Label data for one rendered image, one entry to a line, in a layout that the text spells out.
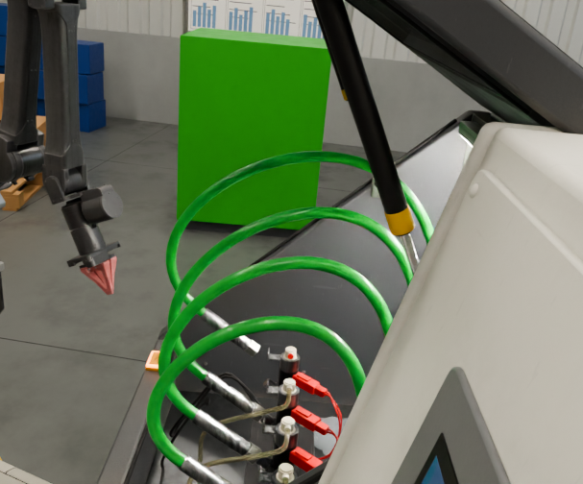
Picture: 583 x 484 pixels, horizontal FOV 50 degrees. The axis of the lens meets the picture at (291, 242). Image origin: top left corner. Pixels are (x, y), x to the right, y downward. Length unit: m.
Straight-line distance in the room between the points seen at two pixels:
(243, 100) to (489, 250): 3.80
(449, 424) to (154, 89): 7.52
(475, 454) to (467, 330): 0.08
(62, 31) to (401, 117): 6.24
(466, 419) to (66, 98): 1.10
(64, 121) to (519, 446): 1.14
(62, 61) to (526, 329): 1.10
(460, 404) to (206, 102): 3.88
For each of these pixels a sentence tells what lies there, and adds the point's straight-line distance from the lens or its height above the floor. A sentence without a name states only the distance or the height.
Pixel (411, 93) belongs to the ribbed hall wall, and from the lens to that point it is 7.28.
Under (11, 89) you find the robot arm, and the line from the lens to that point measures 1.38.
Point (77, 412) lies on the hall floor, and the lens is 2.70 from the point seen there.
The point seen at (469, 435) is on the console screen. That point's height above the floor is 1.44.
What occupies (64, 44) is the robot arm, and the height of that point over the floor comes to 1.49.
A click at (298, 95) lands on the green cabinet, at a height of 1.00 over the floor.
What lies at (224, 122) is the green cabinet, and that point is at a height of 0.78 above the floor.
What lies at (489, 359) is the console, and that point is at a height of 1.46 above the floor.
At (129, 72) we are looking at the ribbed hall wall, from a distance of 7.86.
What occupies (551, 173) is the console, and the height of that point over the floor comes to 1.54.
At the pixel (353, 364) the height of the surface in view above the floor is 1.28.
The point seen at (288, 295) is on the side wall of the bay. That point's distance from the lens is 1.21.
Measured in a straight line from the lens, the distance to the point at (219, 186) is 0.81.
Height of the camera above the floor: 1.62
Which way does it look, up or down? 22 degrees down
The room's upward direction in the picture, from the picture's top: 5 degrees clockwise
